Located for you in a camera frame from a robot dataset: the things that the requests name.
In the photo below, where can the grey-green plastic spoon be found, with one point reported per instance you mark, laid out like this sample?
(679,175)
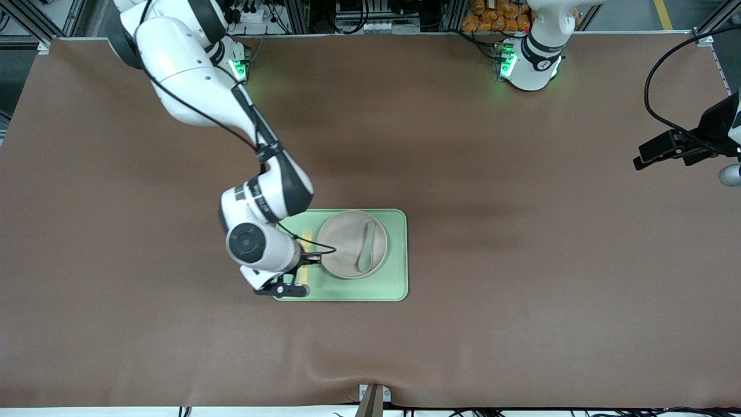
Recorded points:
(365,260)

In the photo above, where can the white socket bar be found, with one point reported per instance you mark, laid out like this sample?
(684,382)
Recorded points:
(388,26)

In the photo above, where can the brown table cover mat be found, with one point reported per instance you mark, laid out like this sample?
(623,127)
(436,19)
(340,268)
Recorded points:
(521,260)

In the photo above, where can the aluminium frame corner post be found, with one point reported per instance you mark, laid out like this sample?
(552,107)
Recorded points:
(45,45)
(702,37)

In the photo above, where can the metal table clamp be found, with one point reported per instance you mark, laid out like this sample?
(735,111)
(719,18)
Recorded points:
(373,399)

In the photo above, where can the white power strip with plugs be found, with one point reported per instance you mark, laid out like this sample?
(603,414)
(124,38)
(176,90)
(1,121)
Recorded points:
(252,14)

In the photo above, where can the orange packaged goods pile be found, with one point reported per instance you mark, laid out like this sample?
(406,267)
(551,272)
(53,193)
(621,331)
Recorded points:
(498,14)

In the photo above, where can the beige round plate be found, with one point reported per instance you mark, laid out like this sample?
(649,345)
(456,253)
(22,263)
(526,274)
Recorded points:
(347,237)

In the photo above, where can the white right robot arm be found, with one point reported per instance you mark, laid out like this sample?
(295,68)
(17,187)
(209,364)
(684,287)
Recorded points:
(185,69)

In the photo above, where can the light green rectangular tray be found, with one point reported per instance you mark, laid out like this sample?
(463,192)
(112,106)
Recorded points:
(396,284)

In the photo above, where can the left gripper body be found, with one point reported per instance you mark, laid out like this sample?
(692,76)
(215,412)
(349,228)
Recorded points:
(713,123)

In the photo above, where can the yellow plastic fork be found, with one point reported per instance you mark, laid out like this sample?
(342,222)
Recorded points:
(305,236)

